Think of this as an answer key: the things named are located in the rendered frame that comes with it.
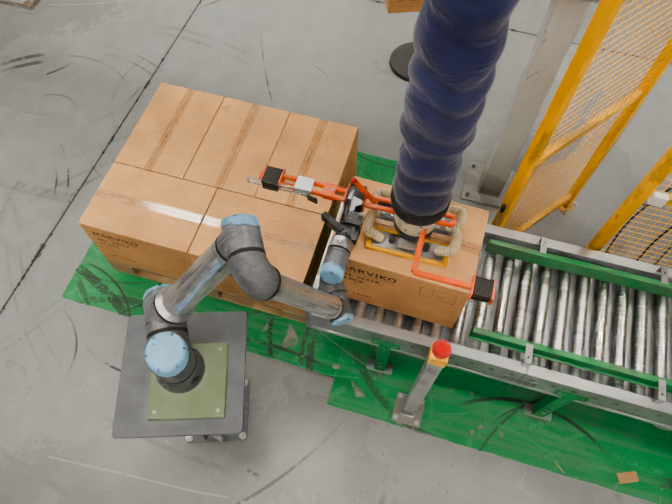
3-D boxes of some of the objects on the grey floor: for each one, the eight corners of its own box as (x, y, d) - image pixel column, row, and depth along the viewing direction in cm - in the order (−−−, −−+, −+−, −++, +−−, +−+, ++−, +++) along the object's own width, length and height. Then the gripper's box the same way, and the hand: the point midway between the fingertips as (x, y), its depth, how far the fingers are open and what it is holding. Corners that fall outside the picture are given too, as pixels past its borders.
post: (416, 405, 289) (451, 345, 200) (413, 417, 286) (447, 363, 197) (403, 401, 290) (433, 340, 201) (400, 414, 287) (429, 357, 198)
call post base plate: (425, 399, 290) (426, 398, 288) (419, 428, 284) (420, 427, 281) (397, 391, 292) (398, 390, 290) (391, 419, 286) (391, 418, 283)
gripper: (354, 251, 217) (368, 207, 226) (355, 235, 205) (370, 189, 215) (333, 245, 218) (348, 202, 227) (333, 229, 207) (348, 184, 216)
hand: (351, 196), depth 221 cm, fingers closed on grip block, 6 cm apart
